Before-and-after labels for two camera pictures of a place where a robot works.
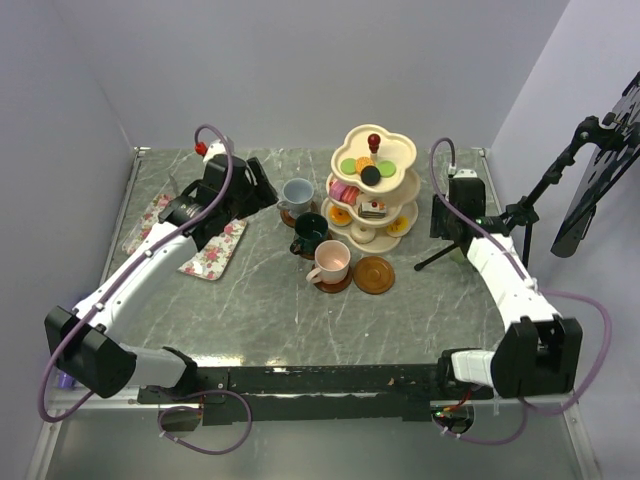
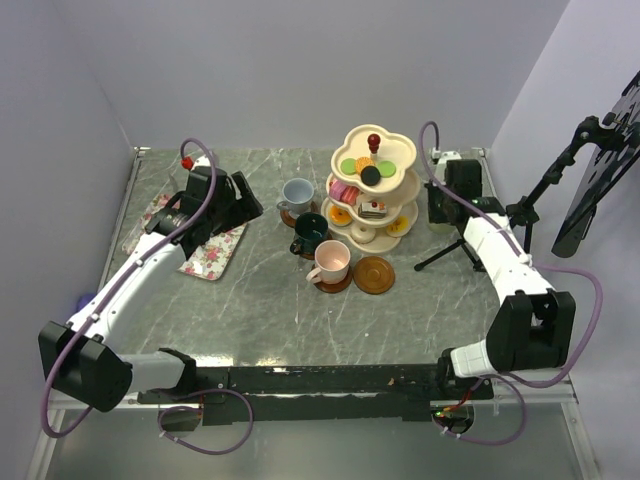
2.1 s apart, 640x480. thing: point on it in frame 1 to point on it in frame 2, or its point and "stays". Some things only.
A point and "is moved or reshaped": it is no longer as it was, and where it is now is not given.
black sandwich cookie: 370,175 stays
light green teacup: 457,255 is moved or reshaped
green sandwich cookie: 348,166 stays
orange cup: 340,216 stays
